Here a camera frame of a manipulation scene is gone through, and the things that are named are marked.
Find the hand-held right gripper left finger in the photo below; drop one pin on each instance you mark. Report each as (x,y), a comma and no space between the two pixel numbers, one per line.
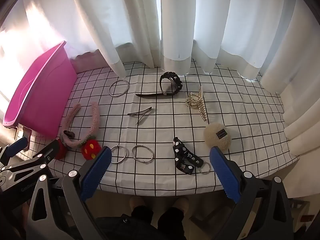
(96,176)

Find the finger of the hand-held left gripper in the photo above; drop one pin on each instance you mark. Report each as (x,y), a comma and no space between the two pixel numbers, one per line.
(16,147)
(47,151)

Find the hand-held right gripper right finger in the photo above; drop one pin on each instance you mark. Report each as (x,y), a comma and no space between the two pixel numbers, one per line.
(225,176)

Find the small silver hoop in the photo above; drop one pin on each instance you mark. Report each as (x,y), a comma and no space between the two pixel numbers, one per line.
(127,155)

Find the pink fuzzy strawberry headband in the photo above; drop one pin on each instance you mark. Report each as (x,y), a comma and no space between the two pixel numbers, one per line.
(94,120)

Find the pink plastic basin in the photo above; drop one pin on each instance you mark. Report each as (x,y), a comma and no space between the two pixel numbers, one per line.
(42,87)

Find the thin black hair clip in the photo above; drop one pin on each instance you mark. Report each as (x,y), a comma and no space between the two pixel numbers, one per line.
(140,120)

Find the pearl hair claw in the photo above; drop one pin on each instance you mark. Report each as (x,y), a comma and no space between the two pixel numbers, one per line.
(193,101)

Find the large silver bangle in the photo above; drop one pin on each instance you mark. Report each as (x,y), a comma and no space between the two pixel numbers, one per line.
(117,96)

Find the black wrist watch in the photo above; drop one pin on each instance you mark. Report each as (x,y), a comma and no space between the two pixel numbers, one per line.
(175,84)

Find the beige fluffy hair clip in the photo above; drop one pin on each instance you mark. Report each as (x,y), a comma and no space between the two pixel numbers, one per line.
(215,136)

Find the beige slipper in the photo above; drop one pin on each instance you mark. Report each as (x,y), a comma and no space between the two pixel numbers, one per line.
(137,202)
(181,202)

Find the black checked white tablecloth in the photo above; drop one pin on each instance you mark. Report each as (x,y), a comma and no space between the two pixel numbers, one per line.
(162,135)

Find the white curtain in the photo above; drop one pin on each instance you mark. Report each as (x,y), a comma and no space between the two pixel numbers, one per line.
(175,17)

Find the wooden frame furniture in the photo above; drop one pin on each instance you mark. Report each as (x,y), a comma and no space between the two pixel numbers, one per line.
(301,212)

